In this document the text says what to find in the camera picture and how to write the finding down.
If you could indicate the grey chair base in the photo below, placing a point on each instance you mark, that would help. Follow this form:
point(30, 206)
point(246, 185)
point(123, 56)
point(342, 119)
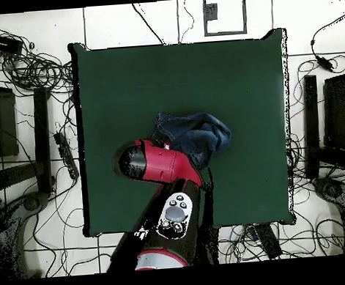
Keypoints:
point(334, 190)
point(32, 202)

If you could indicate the black stand frame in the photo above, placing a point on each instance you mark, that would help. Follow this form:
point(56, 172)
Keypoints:
point(41, 128)
point(311, 124)

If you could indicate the black oblong floor box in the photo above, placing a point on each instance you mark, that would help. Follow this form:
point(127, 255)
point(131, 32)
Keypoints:
point(269, 241)

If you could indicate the dark green table cloth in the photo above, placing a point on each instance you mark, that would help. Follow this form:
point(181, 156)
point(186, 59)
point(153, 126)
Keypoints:
point(128, 92)

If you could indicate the blue denim jeans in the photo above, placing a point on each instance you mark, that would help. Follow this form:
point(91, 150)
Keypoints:
point(201, 134)

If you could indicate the black power strip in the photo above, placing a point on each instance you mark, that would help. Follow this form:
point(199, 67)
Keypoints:
point(66, 154)

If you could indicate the black electronics box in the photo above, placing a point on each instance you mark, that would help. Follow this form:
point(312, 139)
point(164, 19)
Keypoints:
point(2, 42)

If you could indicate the grey floor plate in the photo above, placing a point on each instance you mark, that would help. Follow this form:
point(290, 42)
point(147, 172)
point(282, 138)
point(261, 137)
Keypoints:
point(211, 12)

